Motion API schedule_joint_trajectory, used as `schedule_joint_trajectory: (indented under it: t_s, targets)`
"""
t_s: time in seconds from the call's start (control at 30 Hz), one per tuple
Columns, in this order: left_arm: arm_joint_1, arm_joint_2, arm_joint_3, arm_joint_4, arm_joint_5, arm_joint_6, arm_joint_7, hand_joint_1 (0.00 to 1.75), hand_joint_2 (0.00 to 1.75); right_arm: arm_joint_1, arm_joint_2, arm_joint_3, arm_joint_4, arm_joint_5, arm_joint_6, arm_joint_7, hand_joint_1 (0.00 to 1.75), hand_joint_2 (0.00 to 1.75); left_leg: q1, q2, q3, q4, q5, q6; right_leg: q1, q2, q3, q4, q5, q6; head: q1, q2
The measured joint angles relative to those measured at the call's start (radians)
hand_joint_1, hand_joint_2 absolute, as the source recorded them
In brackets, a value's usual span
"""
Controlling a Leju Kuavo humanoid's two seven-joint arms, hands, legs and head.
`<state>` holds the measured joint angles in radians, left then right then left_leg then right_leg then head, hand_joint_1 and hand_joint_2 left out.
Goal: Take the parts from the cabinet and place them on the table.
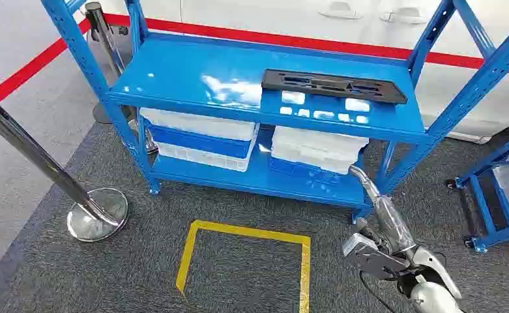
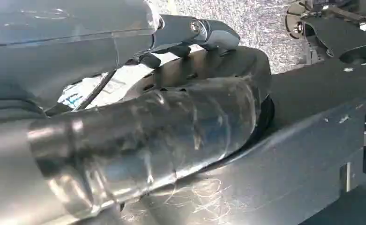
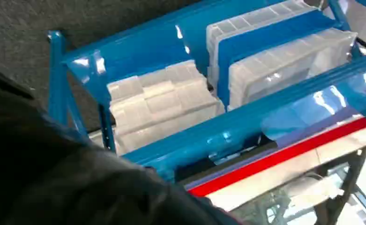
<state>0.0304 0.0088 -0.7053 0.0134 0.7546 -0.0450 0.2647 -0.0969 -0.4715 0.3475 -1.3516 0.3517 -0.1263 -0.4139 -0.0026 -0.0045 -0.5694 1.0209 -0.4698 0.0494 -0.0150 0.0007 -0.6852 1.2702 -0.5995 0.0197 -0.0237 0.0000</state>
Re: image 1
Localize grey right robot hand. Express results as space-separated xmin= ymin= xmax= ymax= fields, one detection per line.
xmin=349 ymin=166 xmax=417 ymax=256

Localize black plastic panel part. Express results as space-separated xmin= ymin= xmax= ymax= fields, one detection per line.
xmin=261 ymin=68 xmax=409 ymax=106

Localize blue metal cart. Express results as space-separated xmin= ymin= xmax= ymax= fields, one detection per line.
xmin=446 ymin=125 xmax=509 ymax=254

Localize yellow floor tape square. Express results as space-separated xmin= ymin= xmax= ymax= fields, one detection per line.
xmin=175 ymin=219 xmax=312 ymax=313

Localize blue plastic crate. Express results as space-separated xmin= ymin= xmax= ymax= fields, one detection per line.
xmin=143 ymin=121 xmax=255 ymax=160

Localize red stanchion barrier belt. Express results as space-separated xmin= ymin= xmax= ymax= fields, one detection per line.
xmin=0 ymin=19 xmax=92 ymax=104
xmin=103 ymin=12 xmax=509 ymax=76

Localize blue metal shelf rack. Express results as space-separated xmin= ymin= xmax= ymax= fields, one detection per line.
xmin=40 ymin=0 xmax=509 ymax=226

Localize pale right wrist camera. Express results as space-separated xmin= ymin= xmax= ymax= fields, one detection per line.
xmin=342 ymin=232 xmax=400 ymax=282

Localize chrome stanchion post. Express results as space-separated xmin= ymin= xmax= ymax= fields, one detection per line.
xmin=84 ymin=1 xmax=136 ymax=126
xmin=0 ymin=88 xmax=130 ymax=243

